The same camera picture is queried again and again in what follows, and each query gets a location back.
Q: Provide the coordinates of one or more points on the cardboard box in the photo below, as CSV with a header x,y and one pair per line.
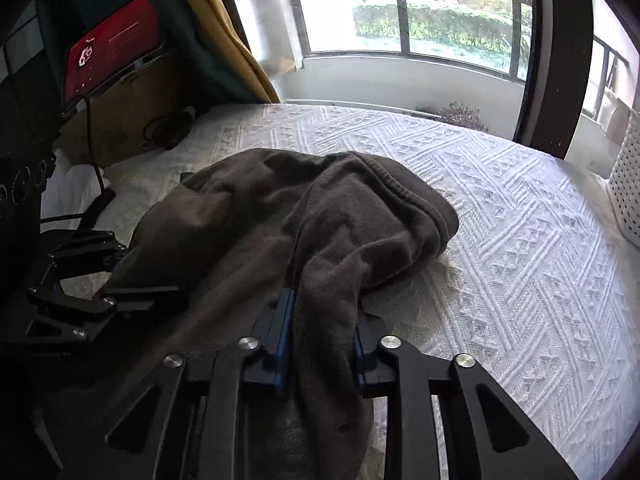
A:
x,y
123,115

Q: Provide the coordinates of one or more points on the dark grey t-shirt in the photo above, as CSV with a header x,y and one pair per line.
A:
x,y
232,236

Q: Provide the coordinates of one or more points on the white textured bedspread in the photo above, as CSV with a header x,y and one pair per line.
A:
x,y
515,351

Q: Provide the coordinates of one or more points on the red screen tablet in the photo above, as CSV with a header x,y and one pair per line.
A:
x,y
128,34

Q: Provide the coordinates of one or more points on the dark window frame post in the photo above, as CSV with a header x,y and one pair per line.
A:
x,y
557,77

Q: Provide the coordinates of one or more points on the balcony railing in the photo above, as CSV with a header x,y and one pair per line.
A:
x,y
492,36

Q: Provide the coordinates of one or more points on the black headphones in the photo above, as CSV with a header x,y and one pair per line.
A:
x,y
168,130

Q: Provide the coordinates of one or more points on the white pillow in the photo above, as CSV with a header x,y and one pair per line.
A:
x,y
72,189

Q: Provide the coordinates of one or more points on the white perforated basket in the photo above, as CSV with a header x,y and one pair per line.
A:
x,y
623,185

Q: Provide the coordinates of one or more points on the left yellow curtain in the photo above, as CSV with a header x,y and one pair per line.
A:
x,y
221,34

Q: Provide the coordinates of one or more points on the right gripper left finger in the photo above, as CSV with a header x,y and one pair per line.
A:
x,y
268,364

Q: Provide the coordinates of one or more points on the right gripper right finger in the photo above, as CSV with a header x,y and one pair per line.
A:
x,y
373,377

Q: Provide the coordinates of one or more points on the dried flower plant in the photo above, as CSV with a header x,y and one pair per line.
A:
x,y
456,114

